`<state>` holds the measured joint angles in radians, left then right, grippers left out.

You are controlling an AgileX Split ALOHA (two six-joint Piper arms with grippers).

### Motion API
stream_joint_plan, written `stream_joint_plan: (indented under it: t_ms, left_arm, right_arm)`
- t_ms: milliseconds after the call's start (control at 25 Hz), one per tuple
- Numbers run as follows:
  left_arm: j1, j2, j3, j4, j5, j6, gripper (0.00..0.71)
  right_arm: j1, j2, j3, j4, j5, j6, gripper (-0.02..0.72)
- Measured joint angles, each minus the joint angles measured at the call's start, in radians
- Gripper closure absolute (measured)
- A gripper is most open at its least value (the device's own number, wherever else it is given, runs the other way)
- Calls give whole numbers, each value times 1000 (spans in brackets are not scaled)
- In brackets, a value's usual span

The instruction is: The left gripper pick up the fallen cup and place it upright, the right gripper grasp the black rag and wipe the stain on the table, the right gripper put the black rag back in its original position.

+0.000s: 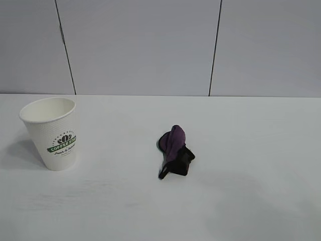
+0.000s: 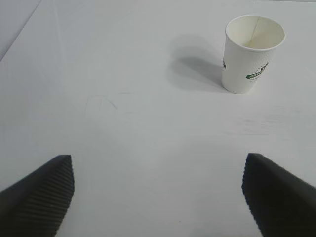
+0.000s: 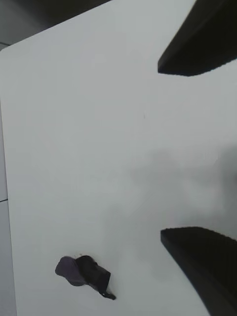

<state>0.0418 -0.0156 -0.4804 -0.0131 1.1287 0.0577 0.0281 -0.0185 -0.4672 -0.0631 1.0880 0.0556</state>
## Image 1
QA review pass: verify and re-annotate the white paper coffee cup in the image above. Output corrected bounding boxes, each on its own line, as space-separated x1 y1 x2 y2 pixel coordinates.
19 97 78 172

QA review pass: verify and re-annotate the purple and black cloth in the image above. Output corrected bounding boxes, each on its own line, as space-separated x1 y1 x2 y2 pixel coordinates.
156 125 196 180

